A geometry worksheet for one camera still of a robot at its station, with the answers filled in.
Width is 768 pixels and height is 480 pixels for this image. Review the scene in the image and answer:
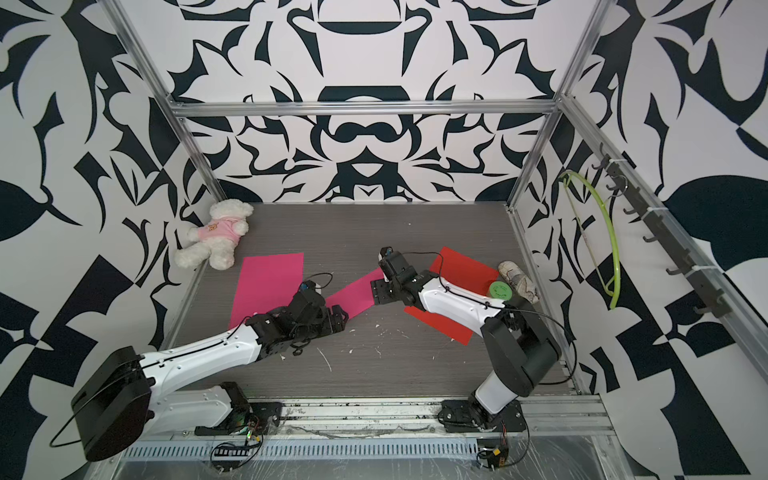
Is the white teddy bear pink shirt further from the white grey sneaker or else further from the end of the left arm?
the white grey sneaker

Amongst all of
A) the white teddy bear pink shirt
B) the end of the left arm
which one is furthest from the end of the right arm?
the white teddy bear pink shirt

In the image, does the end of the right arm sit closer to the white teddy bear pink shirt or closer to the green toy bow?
the green toy bow

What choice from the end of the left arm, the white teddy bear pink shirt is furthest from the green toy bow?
the white teddy bear pink shirt

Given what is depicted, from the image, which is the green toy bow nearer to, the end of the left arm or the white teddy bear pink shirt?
the end of the left arm

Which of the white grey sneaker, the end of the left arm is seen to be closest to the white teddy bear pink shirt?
the end of the left arm

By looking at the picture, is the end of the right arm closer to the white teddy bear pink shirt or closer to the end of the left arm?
the end of the left arm

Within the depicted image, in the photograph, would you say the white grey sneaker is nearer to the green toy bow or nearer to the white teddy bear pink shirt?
the green toy bow

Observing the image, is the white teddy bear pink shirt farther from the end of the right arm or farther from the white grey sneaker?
the white grey sneaker

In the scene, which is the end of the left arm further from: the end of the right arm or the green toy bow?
the green toy bow

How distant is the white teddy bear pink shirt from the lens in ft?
3.13

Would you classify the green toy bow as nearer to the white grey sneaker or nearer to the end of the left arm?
the white grey sneaker

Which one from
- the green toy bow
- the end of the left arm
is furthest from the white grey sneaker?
the end of the left arm

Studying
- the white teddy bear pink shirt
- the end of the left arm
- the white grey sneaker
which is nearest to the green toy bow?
the white grey sneaker
